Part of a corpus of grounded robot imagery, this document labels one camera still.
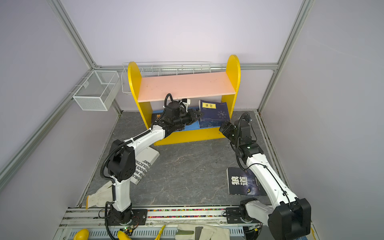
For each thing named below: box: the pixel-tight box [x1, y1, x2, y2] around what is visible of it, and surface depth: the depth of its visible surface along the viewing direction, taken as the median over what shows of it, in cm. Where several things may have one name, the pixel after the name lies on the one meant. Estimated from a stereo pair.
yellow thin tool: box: [154, 224, 166, 240], surface depth 68 cm
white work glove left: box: [88, 181, 113, 209], surface depth 82 cm
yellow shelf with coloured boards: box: [127, 55, 241, 146], surface depth 79 cm
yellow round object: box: [73, 228, 90, 240], surface depth 67 cm
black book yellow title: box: [151, 111, 164, 126], surface depth 98 cm
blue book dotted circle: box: [200, 100, 230, 120], surface depth 90 cm
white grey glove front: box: [175, 224, 231, 240], surface depth 71 cm
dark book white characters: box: [227, 167, 267, 196], surface depth 84 cm
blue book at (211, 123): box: [199, 119, 230, 129], surface depth 93 cm
